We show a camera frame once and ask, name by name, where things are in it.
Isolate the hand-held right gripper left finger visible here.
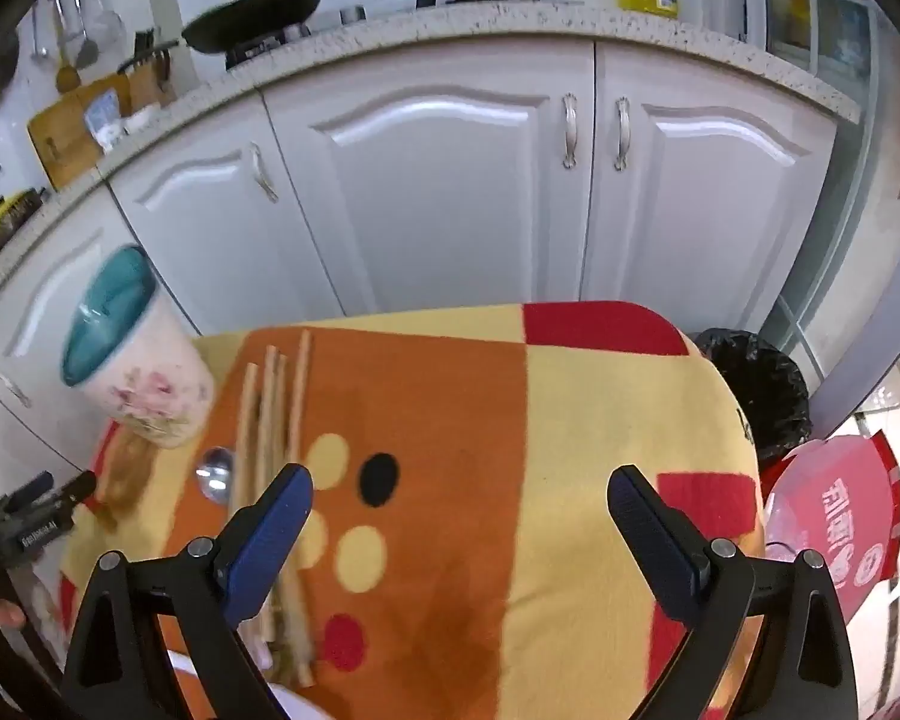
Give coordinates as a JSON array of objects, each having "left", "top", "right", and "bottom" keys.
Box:
[{"left": 60, "top": 463, "right": 314, "bottom": 720}]

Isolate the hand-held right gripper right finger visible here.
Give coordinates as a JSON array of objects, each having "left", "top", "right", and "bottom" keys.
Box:
[{"left": 606, "top": 463, "right": 860, "bottom": 720}]

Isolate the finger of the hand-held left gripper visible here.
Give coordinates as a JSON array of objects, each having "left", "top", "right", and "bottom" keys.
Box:
[
  {"left": 0, "top": 471, "right": 55, "bottom": 522},
  {"left": 15, "top": 471, "right": 98, "bottom": 554}
]

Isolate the metal spoon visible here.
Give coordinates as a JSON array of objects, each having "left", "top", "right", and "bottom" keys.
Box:
[{"left": 195, "top": 446, "right": 239, "bottom": 503}]

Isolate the floral ceramic utensil cup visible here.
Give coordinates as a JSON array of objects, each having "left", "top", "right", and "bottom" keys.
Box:
[{"left": 60, "top": 245, "right": 215, "bottom": 449}]

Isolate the black trash bin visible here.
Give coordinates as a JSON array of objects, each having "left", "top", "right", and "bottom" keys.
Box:
[{"left": 694, "top": 328, "right": 812, "bottom": 467}]

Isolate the red plastic bag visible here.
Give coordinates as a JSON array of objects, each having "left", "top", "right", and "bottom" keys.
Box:
[{"left": 761, "top": 431, "right": 900, "bottom": 602}]

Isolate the orange yellow printed blanket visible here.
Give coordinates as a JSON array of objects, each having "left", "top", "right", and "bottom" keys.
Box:
[{"left": 56, "top": 301, "right": 766, "bottom": 720}]

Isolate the white cabinet door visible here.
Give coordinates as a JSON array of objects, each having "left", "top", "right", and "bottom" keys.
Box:
[
  {"left": 265, "top": 40, "right": 598, "bottom": 316},
  {"left": 0, "top": 187, "right": 200, "bottom": 470},
  {"left": 109, "top": 94, "right": 346, "bottom": 336},
  {"left": 581, "top": 41, "right": 841, "bottom": 336}
]

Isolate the wooden cutting board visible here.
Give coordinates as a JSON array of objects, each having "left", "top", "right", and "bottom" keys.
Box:
[{"left": 28, "top": 73, "right": 133, "bottom": 192}]

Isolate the blue white packet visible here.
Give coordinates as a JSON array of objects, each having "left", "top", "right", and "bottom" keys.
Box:
[{"left": 84, "top": 88, "right": 125, "bottom": 152}]

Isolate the wooden knife block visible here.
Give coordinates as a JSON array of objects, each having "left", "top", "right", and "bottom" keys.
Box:
[{"left": 124, "top": 28, "right": 178, "bottom": 110}]

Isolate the metal spatula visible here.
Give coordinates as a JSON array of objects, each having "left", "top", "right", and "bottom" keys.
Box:
[{"left": 71, "top": 0, "right": 100, "bottom": 68}]

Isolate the metal ladle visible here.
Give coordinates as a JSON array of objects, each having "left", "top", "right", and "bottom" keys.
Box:
[{"left": 28, "top": 4, "right": 50, "bottom": 65}]

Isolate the metal skimmer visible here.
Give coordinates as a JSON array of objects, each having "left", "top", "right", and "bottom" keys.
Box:
[{"left": 86, "top": 0, "right": 126, "bottom": 53}]

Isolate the black frying pan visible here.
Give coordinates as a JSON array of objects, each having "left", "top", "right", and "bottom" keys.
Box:
[{"left": 116, "top": 0, "right": 326, "bottom": 76}]

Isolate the metal cabinet handle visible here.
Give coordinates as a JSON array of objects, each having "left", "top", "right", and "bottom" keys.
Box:
[
  {"left": 249, "top": 142, "right": 281, "bottom": 205},
  {"left": 613, "top": 97, "right": 632, "bottom": 172},
  {"left": 0, "top": 366, "right": 35, "bottom": 410},
  {"left": 561, "top": 94, "right": 579, "bottom": 170}
]

